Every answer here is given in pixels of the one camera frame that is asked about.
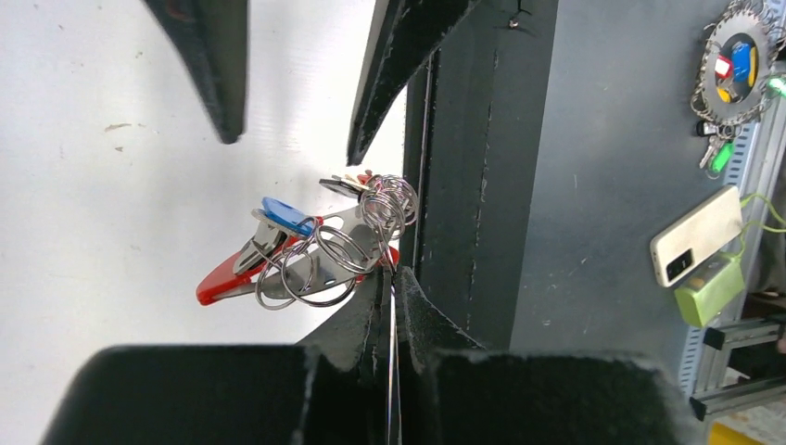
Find green box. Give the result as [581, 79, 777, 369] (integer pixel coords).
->
[674, 252, 745, 328]

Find key organizer with red handle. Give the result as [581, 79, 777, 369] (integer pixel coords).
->
[196, 171, 419, 311]

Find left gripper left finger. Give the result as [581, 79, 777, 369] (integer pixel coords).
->
[298, 269, 393, 444]

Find white device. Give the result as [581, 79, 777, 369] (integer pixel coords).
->
[650, 185, 743, 287]

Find blue key tag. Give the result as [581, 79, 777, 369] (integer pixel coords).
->
[261, 197, 315, 237]

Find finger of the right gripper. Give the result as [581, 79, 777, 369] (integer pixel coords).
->
[346, 0, 477, 166]
[144, 0, 249, 145]

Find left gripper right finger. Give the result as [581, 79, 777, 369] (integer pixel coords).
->
[394, 266, 482, 444]

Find round key organizer with keys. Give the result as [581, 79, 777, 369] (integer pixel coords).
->
[689, 1, 785, 179]

